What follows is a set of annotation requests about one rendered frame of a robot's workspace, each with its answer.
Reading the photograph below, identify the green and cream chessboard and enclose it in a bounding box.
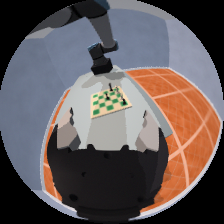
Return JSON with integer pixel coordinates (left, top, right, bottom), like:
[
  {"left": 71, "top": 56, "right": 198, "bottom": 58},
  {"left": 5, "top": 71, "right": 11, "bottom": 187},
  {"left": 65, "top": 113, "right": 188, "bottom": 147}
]
[{"left": 91, "top": 86, "right": 132, "bottom": 119}]

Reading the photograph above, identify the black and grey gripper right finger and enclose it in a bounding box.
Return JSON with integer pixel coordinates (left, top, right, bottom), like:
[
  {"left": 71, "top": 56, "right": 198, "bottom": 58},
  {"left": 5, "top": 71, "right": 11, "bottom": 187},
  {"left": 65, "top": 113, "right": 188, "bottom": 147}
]
[{"left": 135, "top": 110, "right": 169, "bottom": 184}]

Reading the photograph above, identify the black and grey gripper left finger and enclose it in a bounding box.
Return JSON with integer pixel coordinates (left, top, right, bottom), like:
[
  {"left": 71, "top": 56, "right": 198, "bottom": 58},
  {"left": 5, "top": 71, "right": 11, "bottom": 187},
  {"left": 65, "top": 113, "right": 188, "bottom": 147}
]
[{"left": 47, "top": 108, "right": 81, "bottom": 183}]

